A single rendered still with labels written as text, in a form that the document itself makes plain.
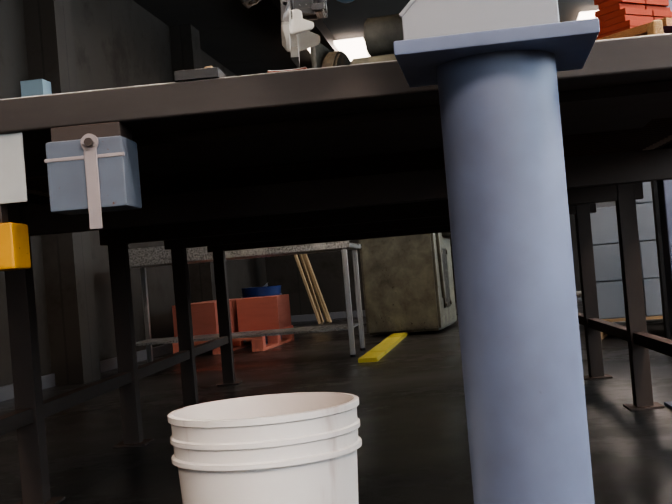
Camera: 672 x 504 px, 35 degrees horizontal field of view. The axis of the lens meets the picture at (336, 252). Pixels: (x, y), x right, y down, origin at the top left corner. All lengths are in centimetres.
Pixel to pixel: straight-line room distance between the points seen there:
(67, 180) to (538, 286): 83
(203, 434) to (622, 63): 90
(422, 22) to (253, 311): 765
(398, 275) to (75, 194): 713
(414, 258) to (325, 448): 730
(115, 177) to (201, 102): 19
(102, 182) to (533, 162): 75
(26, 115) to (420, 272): 711
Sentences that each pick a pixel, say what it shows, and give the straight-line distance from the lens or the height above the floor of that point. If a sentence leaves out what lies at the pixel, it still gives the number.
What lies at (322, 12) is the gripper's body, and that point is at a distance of 204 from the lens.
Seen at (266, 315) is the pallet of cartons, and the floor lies 26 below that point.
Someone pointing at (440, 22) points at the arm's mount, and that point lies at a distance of 148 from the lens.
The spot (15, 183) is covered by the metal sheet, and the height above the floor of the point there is 77.
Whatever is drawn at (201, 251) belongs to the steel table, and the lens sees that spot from 725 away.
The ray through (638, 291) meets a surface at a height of 41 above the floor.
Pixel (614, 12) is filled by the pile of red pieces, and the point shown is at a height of 115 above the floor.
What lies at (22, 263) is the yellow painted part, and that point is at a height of 63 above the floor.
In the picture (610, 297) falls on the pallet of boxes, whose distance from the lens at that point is 700.
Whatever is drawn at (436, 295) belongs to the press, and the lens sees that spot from 887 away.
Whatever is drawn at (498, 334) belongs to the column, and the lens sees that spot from 148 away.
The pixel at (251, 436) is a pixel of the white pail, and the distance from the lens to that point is 156.
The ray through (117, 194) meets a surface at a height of 73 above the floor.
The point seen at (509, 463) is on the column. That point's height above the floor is 29.
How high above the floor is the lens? 57
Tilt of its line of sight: 1 degrees up
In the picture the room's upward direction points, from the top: 5 degrees counter-clockwise
